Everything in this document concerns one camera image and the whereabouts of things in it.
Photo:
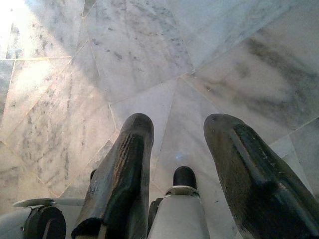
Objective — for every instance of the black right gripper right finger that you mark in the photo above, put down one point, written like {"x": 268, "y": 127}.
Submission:
{"x": 261, "y": 184}

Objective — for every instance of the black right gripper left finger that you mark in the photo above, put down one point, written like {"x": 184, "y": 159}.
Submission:
{"x": 119, "y": 179}

